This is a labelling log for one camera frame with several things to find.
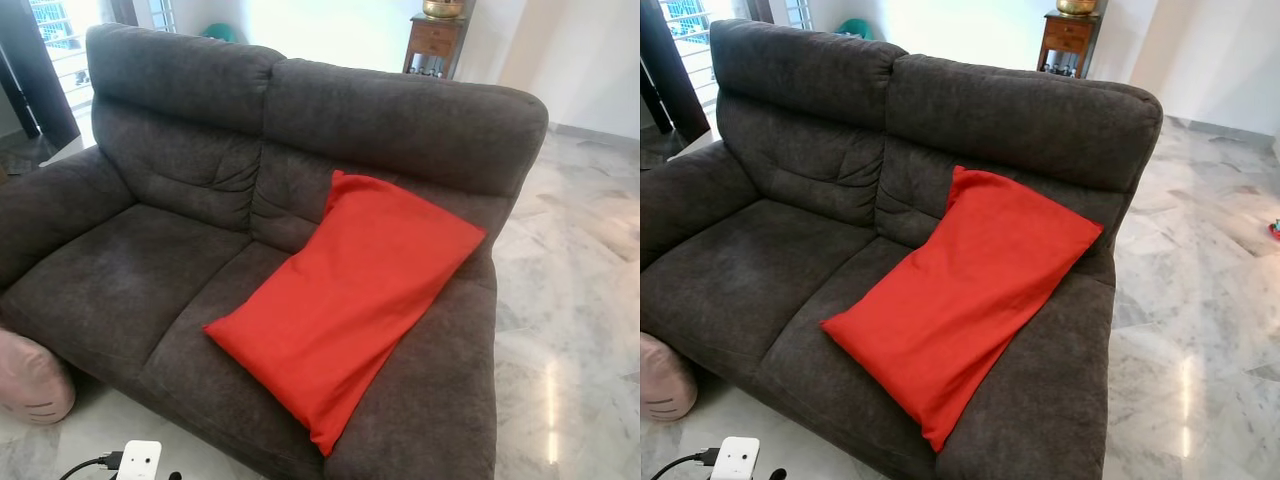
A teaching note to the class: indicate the teal round object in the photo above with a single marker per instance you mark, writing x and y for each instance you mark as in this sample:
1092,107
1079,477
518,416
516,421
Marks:
222,33
855,30

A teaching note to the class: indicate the brass pot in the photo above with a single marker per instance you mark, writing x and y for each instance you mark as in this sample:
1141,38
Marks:
1076,6
443,8

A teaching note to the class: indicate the white side table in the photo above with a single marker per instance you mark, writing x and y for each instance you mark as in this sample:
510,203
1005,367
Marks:
68,150
695,145

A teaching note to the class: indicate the red pillow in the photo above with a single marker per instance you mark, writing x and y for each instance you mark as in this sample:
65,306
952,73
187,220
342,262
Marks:
965,295
350,300

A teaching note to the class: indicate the pink pouf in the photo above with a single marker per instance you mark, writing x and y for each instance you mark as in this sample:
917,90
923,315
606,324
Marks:
665,385
30,385

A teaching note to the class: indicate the grey two-seat sofa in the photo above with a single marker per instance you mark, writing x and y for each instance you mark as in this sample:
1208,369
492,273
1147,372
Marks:
150,270
780,270

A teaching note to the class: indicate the window with white grille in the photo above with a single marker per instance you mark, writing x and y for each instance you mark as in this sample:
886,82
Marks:
70,45
700,35

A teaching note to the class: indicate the wooden side table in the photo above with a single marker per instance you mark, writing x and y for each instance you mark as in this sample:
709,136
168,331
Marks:
435,40
1068,38

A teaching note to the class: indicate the dark door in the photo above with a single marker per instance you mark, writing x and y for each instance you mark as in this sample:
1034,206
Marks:
30,70
670,70

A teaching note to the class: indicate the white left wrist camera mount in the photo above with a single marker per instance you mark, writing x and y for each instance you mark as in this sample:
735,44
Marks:
735,460
140,462

